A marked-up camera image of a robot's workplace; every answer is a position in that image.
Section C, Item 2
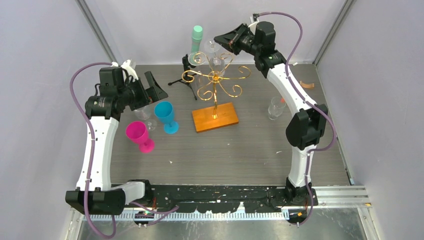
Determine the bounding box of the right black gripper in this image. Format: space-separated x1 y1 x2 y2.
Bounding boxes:
212 23 260 57

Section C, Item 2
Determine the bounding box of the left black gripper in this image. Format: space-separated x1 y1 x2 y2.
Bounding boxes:
118 71 167 111

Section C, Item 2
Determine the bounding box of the blue wine glass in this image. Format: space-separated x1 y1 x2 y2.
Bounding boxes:
154 101 179 135

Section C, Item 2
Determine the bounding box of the clear front wine glass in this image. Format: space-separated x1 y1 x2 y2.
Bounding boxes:
133 105 157 132

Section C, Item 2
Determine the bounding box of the clear wine glass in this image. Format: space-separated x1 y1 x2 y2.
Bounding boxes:
203 38 226 77
188 51 207 73
133 105 157 132

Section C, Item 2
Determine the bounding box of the pink wine glass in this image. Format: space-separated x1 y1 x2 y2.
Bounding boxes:
125 121 155 154

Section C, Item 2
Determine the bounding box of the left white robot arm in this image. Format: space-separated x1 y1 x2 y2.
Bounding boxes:
65 66 168 215

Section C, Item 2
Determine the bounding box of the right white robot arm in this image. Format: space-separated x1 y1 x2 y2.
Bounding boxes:
213 21 328 206

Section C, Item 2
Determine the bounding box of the small black tripod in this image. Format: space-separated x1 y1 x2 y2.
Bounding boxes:
168 54 198 100

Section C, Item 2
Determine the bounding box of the mint green bottle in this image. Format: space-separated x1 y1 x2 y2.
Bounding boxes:
191 25 203 53

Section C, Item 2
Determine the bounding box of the brown wooden arch block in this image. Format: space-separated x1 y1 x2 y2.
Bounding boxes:
299 81 315 89

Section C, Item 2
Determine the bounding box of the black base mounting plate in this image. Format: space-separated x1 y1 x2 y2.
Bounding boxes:
136 184 318 214

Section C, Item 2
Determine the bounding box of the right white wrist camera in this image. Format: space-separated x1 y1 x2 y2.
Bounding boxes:
248 13 260 32

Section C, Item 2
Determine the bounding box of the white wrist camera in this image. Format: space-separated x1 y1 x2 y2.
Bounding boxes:
248 13 260 32
110 59 139 82

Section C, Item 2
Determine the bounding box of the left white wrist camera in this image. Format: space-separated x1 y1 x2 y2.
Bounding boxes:
110 59 139 82

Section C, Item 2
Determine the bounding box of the gold wire glass rack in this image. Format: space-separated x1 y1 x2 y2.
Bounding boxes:
181 53 252 133

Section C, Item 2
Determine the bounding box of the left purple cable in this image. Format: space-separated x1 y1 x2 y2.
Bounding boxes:
69 61 117 239

